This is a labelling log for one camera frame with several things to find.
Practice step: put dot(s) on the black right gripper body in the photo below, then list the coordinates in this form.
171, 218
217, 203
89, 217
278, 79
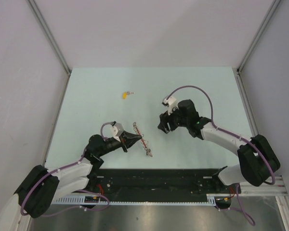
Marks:
175, 120

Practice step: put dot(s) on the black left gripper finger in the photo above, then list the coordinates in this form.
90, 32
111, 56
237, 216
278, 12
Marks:
130, 136
129, 143

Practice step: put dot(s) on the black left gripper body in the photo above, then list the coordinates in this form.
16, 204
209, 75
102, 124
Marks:
112, 144

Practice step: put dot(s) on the red handled metal key holder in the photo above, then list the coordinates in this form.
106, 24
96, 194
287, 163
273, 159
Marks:
143, 141

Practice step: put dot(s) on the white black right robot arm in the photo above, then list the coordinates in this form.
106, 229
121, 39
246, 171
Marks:
257, 160

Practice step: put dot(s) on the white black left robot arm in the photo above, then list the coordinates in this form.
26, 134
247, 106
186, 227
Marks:
43, 186

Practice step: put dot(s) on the key with yellow tag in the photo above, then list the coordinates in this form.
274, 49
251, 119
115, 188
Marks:
126, 94

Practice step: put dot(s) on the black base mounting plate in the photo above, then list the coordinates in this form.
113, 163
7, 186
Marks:
199, 181

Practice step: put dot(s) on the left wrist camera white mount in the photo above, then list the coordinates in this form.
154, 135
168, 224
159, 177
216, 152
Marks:
117, 130

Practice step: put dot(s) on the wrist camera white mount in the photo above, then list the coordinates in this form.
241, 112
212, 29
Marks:
117, 130
171, 103

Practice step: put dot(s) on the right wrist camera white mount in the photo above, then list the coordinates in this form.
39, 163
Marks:
171, 103

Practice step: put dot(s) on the grey slotted cable duct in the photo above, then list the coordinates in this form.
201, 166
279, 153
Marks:
192, 199

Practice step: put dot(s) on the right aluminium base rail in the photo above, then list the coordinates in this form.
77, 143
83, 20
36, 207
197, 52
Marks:
277, 189

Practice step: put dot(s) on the right aluminium frame post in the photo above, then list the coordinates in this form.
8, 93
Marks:
260, 32

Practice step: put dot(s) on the aluminium frame post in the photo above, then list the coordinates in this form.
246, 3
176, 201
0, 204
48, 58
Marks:
48, 34
260, 32

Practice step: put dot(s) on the left aluminium frame post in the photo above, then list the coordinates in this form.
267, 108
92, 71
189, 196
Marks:
48, 34

